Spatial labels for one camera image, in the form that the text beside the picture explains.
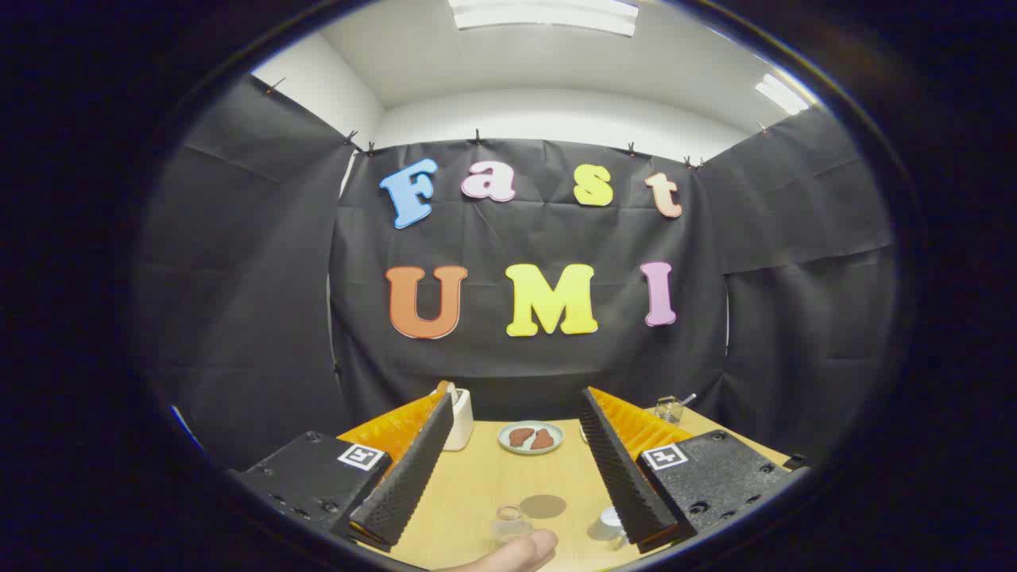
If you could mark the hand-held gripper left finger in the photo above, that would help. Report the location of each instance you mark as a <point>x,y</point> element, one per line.
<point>405,477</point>

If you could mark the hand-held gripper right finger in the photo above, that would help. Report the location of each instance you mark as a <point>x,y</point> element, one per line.
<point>624,477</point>

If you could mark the round brown coaster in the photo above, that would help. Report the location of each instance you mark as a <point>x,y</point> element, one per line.
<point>543,506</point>

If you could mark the clear plastic juice bottle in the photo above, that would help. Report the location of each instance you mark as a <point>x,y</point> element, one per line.
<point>512,526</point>

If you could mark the white toaster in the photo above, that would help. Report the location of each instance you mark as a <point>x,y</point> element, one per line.
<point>461,421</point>

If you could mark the wooden table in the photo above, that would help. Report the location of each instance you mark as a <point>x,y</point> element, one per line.
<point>485,481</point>

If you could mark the bread slice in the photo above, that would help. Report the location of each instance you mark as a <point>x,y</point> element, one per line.
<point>445,388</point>

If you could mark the round plate with meat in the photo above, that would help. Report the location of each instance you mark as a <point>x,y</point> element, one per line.
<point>531,438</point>

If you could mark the small ceiling light panel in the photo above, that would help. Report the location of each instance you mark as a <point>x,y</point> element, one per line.
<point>780,94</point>

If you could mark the long ceiling light panel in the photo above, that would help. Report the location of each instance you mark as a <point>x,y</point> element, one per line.
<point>548,14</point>

